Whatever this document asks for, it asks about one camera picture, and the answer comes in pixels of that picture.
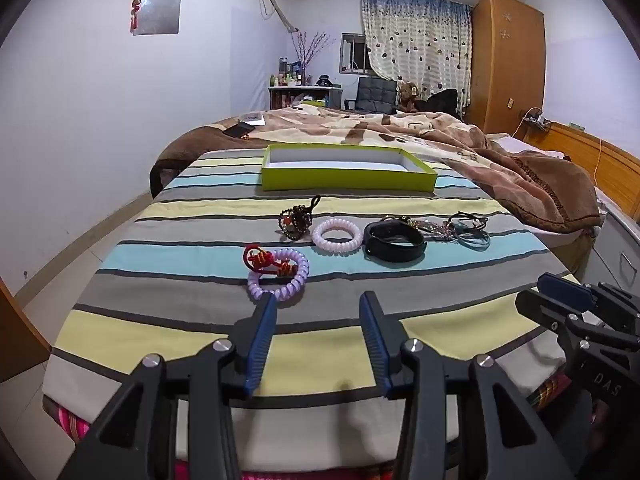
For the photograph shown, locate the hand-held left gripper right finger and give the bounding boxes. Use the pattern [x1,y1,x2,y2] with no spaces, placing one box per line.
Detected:
[359,290,581,480]

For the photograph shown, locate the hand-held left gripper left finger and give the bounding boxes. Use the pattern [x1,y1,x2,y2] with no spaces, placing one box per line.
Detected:
[57,292,278,480]

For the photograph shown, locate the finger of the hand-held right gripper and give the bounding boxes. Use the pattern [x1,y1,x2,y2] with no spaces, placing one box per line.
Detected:
[515,272,601,346]
[594,282,640,351]

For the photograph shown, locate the purple spiral hair tie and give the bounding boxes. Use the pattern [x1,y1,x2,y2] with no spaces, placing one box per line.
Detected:
[246,247,311,306]

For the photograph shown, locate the red knotted cord bracelet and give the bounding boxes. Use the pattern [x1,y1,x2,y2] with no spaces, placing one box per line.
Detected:
[243,244,297,279]

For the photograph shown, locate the black wristband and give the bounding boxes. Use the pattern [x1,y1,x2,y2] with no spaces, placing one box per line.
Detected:
[363,220,427,264]

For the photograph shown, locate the pink spiral hair tie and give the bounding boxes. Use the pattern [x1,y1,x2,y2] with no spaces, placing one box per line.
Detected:
[311,217,362,252]

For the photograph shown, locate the black hair tie with charm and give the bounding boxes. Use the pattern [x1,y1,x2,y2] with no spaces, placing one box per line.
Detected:
[446,211,489,236]

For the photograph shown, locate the brown bead bracelet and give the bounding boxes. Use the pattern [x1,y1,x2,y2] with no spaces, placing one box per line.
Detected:
[279,195,322,241]

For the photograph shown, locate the pink bead chain bracelet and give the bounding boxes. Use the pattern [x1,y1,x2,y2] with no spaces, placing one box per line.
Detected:
[417,218,457,242]

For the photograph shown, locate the green cardboard box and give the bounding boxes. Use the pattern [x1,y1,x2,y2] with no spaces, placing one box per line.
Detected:
[260,143,439,192]

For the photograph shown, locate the grey drawer cabinet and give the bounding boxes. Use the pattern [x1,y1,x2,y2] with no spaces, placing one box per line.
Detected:
[582,204,640,307]

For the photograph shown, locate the striped bed sheet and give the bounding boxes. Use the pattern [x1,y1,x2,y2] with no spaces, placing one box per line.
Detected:
[42,147,591,461]

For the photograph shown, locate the brown patterned blanket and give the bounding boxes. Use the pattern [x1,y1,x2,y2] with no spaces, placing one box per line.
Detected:
[150,104,601,234]

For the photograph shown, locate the wooden headboard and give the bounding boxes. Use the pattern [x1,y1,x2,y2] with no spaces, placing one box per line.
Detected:
[512,122,640,216]

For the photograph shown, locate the white bed sheet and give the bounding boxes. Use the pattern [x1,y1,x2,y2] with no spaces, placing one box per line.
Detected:
[487,134,539,154]

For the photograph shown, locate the pink striped woven mat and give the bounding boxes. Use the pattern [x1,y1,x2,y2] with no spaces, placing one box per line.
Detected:
[44,379,573,480]

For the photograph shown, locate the black clothing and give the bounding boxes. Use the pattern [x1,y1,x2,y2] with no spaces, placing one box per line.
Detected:
[422,88,459,119]

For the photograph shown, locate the wooden wardrobe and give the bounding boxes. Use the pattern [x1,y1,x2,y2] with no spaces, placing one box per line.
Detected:
[467,0,546,137]

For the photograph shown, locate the wooden door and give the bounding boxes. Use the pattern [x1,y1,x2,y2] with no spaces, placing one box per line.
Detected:
[0,280,52,386]

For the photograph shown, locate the brown teddy bear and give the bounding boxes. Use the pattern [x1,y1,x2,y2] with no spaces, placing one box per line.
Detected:
[397,81,422,114]

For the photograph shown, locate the black office chair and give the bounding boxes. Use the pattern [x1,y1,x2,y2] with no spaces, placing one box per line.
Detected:
[345,77,399,115]

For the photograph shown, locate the white desk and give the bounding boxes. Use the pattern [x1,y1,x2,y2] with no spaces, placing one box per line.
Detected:
[268,84,344,110]

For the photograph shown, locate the group of bottles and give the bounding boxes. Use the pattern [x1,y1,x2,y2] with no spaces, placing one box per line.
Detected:
[270,56,306,87]

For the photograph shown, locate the heart patterned curtain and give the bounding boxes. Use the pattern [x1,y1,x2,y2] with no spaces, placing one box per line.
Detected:
[360,0,474,111]

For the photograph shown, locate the window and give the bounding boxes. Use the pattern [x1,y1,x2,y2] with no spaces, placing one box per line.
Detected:
[341,33,374,74]

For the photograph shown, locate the pink flower branches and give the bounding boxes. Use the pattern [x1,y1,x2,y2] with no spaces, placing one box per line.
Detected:
[292,31,334,74]

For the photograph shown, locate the air conditioner pipe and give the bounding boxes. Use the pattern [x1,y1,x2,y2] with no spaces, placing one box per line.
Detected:
[260,0,301,34]

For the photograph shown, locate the wall mirror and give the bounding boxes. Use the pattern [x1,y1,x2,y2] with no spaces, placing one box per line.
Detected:
[132,0,182,37]

